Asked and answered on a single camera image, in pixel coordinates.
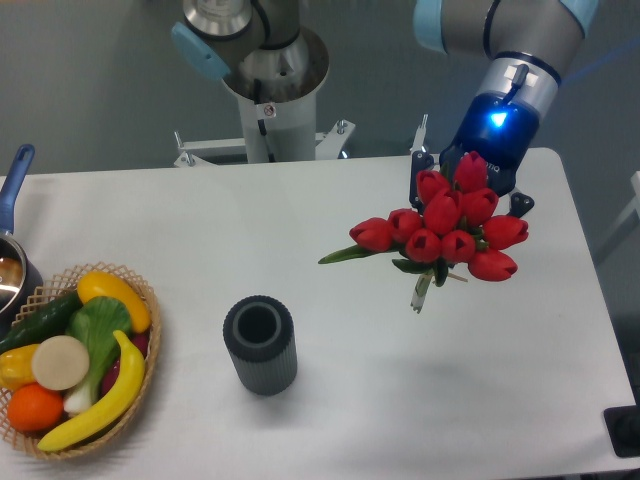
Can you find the yellow plastic banana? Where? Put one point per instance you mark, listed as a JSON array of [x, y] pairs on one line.
[[109, 408]]

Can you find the blue handled saucepan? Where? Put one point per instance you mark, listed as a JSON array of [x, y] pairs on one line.
[[19, 277]]

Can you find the dark red plastic vegetable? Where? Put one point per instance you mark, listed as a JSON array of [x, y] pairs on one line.
[[141, 341]]

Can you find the red tulip bouquet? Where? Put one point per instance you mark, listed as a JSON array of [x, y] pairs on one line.
[[457, 225]]

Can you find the orange plastic fruit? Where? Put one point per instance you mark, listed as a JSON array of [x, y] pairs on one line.
[[33, 408]]

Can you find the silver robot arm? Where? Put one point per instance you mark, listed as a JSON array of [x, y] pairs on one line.
[[274, 67]]

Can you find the green plastic bok choy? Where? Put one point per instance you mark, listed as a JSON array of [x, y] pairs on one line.
[[93, 325]]

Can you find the dark grey ribbed vase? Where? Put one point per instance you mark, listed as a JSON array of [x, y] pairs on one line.
[[259, 335]]

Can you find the green plastic cucumber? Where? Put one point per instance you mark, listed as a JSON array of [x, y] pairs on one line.
[[50, 320]]

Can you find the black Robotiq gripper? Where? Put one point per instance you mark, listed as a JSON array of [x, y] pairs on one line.
[[501, 135]]

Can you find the white frame at right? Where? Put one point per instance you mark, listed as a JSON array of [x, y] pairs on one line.
[[621, 227]]

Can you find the black device at edge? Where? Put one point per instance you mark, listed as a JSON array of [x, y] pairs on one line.
[[623, 428]]

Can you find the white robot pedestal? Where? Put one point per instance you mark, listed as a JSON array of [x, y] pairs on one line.
[[272, 132]]

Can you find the beige round disc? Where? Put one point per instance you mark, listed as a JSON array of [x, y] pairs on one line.
[[60, 363]]

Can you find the yellow plastic squash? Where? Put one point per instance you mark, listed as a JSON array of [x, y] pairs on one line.
[[99, 283]]

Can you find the yellow plastic bell pepper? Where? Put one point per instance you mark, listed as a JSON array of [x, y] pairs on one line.
[[16, 369]]

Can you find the woven wicker basket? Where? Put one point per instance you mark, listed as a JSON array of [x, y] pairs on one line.
[[51, 289]]

